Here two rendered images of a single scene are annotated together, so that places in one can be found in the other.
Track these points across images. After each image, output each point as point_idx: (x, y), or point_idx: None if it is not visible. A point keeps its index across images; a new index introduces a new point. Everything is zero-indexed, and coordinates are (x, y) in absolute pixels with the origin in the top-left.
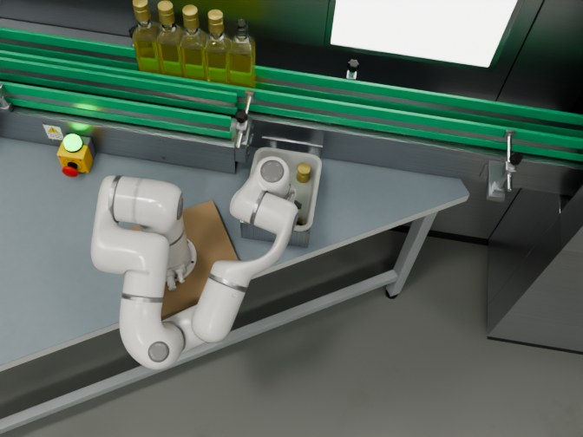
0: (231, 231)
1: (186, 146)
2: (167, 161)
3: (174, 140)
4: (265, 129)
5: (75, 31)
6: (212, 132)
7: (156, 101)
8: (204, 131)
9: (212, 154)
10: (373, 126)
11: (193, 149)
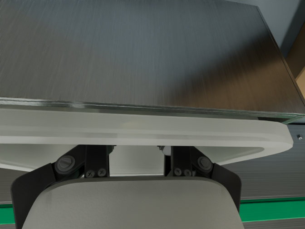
0: (277, 30)
1: (283, 174)
2: (293, 127)
3: (303, 190)
4: (159, 176)
5: None
6: (249, 215)
7: (288, 199)
8: (260, 213)
9: (244, 164)
10: (0, 218)
11: (273, 170)
